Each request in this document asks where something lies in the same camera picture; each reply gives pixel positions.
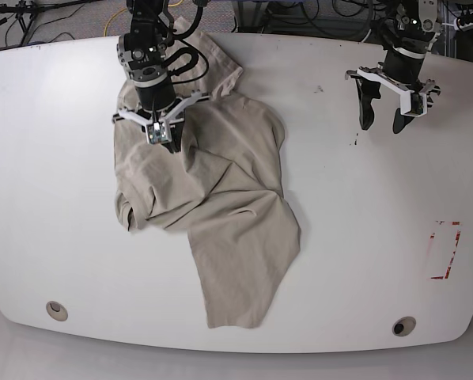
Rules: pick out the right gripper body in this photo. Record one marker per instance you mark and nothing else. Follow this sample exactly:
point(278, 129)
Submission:
point(159, 110)

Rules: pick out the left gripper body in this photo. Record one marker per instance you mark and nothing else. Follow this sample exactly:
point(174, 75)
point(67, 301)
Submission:
point(399, 72)

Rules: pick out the beige T-shirt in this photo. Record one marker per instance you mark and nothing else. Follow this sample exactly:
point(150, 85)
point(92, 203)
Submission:
point(223, 189)

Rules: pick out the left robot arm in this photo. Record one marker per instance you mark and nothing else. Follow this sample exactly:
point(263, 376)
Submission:
point(406, 33)

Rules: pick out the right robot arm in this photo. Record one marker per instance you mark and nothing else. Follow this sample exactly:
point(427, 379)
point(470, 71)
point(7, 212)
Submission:
point(155, 58)

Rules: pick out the white power strip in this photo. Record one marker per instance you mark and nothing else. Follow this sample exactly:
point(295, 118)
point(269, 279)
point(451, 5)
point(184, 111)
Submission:
point(464, 21)

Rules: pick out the red tape rectangle marking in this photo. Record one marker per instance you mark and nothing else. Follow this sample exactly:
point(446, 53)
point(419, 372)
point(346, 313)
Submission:
point(443, 243)

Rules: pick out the black tripod stand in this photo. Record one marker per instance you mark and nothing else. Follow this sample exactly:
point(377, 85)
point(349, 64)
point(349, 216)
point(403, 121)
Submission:
point(25, 14)

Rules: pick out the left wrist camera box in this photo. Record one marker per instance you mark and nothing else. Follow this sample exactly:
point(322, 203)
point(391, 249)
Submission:
point(418, 106)

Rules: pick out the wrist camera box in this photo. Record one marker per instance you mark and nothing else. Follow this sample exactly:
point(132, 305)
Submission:
point(418, 106)
point(158, 133)

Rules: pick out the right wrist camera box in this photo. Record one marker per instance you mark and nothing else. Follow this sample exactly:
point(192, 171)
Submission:
point(158, 133)

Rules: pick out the left table cable grommet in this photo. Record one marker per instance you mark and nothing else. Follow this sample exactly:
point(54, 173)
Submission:
point(56, 311)

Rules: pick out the table cable grommet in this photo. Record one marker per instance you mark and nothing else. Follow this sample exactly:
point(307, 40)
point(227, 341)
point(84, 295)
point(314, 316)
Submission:
point(56, 311)
point(404, 326)

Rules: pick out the right table cable grommet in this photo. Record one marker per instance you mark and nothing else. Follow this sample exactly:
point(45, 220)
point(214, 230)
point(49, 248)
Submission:
point(404, 326)

